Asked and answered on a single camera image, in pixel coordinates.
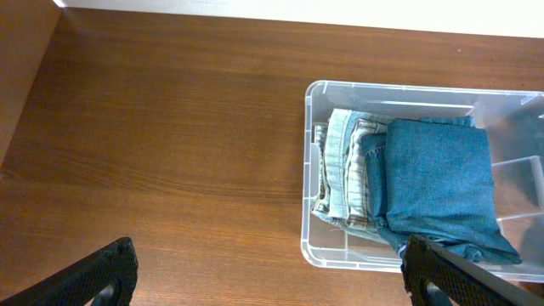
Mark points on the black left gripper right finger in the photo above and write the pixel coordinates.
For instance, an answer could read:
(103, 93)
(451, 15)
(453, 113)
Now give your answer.
(435, 276)

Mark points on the light blue jeans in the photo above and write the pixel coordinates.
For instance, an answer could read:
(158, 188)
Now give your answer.
(344, 195)

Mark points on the clear plastic storage container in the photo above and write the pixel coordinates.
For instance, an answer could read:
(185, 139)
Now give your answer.
(513, 120)

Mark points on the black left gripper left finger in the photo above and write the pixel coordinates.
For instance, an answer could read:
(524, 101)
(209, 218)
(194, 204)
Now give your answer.
(105, 277)

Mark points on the dark blue jeans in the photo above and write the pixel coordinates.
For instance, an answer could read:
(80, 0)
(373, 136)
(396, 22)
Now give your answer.
(433, 177)

